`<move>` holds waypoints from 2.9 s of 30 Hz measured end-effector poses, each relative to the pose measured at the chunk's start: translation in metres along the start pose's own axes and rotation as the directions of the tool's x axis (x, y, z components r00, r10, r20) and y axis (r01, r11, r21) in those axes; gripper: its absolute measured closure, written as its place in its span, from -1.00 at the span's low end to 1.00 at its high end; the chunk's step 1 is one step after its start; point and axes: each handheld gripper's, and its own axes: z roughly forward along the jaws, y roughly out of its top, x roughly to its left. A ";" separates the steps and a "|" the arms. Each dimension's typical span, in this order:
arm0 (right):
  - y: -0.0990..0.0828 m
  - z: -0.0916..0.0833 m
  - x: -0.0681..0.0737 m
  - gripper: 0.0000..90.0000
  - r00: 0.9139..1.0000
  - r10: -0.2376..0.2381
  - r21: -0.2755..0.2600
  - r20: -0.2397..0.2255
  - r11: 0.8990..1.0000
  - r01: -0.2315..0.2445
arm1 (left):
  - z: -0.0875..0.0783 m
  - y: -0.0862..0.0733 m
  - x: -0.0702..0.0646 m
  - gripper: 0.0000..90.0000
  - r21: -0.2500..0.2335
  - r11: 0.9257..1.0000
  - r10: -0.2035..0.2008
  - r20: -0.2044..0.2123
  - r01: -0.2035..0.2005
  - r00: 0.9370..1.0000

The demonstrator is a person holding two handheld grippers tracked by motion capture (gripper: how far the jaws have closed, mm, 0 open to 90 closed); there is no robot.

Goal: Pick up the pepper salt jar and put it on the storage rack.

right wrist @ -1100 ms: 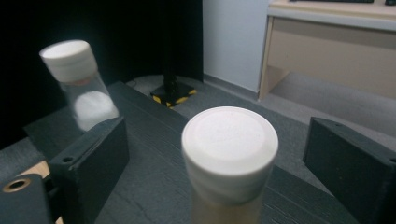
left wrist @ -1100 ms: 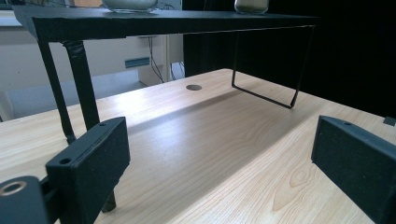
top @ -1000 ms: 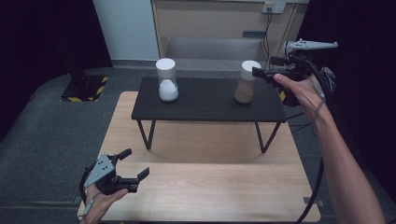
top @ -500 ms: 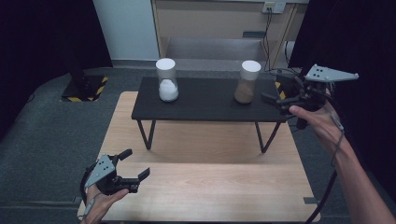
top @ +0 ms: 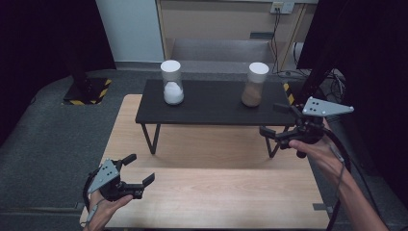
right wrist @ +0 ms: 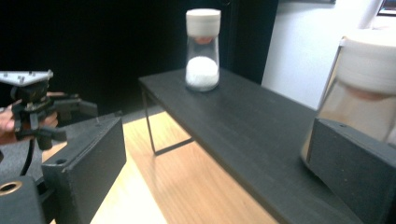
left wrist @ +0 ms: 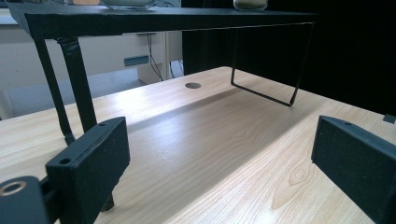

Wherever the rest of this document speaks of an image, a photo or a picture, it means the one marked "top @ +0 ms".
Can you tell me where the white power outlet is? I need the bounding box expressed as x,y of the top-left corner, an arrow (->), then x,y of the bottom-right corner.
269,1 -> 295,15

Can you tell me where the white cabinet panel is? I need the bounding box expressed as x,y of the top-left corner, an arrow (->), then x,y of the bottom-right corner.
94,0 -> 166,64

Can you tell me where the clear jar with brown powder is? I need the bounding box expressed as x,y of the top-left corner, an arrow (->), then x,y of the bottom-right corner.
241,62 -> 270,108

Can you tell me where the black cable from outlet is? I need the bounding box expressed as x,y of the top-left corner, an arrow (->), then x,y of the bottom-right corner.
269,8 -> 282,75

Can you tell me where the light wooden desk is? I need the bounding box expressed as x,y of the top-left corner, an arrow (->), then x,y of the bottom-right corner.
156,0 -> 319,71

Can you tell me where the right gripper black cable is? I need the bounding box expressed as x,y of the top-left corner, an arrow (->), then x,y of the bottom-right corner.
322,127 -> 358,231

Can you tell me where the grey bracket under desk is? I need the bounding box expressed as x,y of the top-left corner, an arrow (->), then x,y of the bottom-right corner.
249,31 -> 275,40

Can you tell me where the clear jar with white powder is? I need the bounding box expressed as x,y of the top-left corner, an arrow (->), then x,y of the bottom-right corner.
160,59 -> 186,106

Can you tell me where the person's left hand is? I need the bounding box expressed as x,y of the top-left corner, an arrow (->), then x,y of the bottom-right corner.
82,192 -> 134,231

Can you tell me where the person's right hand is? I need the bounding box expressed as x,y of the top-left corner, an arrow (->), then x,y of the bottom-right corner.
288,136 -> 347,186

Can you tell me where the bundle of light cables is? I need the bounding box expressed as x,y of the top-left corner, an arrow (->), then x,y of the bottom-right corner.
328,67 -> 346,99

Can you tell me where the black curtain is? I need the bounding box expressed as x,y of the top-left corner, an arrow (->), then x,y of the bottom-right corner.
0,0 -> 116,145
295,0 -> 408,206

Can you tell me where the black shelf with metal legs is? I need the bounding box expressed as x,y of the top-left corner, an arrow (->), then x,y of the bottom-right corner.
135,79 -> 296,159

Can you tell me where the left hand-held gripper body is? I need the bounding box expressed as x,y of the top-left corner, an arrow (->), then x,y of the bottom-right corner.
87,158 -> 144,202

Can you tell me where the black stand with striped base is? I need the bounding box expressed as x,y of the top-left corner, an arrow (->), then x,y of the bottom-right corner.
62,47 -> 113,106
283,61 -> 336,109

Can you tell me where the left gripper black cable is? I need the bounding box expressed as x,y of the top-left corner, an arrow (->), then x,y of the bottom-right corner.
82,168 -> 101,212

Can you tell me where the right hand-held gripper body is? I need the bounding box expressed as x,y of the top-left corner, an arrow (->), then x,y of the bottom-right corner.
274,96 -> 354,150

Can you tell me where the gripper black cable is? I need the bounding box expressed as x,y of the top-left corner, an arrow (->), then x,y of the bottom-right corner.
82,168 -> 101,212
322,127 -> 358,231

